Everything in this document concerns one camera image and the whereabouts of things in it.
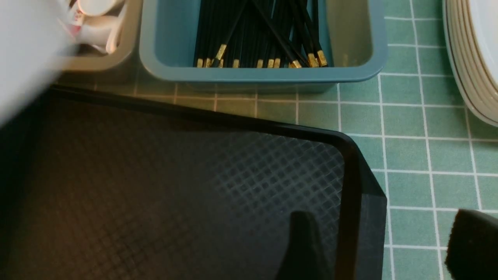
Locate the stack of cream plates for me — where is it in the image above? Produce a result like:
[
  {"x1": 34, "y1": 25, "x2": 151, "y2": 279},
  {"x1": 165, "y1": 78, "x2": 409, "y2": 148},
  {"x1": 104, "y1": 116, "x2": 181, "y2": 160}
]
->
[{"x1": 442, "y1": 0, "x2": 498, "y2": 126}]

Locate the black plastic serving tray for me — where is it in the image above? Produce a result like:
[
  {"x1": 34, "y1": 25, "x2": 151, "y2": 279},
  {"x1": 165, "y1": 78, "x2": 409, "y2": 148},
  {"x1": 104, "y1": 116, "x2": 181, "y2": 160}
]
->
[{"x1": 1, "y1": 86, "x2": 387, "y2": 280}]

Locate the grey-brown plastic spoon bin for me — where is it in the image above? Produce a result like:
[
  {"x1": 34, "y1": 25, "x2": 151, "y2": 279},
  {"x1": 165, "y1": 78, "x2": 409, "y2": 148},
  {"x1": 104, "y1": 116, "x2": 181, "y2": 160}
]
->
[{"x1": 48, "y1": 0, "x2": 144, "y2": 75}]

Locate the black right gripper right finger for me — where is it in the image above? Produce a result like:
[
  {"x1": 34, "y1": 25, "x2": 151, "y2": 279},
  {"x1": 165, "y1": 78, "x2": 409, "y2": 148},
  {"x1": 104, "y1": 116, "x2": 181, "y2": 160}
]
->
[{"x1": 445, "y1": 209, "x2": 498, "y2": 280}]

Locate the pile of black chopsticks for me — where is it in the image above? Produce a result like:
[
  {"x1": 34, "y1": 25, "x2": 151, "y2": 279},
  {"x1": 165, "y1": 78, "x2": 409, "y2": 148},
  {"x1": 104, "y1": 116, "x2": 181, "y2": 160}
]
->
[{"x1": 193, "y1": 0, "x2": 334, "y2": 69}]

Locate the large white square plate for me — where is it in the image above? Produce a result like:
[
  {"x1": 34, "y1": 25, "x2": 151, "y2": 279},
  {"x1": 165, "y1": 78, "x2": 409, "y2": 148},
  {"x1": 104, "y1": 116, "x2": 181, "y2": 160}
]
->
[{"x1": 0, "y1": 0, "x2": 76, "y2": 125}]

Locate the pile of white spoons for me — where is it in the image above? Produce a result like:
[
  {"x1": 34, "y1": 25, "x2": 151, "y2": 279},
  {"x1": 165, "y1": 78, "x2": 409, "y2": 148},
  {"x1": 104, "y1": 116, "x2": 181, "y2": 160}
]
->
[{"x1": 56, "y1": 0, "x2": 128, "y2": 55}]

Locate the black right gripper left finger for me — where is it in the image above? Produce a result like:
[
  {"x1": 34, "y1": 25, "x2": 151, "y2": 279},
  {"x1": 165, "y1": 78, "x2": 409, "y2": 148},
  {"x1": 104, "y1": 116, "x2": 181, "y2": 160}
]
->
[{"x1": 275, "y1": 211, "x2": 333, "y2": 280}]

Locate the blue-grey plastic chopstick bin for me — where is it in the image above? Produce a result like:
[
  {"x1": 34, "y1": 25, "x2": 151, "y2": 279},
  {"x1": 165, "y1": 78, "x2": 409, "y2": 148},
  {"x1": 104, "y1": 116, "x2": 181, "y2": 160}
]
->
[{"x1": 139, "y1": 0, "x2": 388, "y2": 93}]

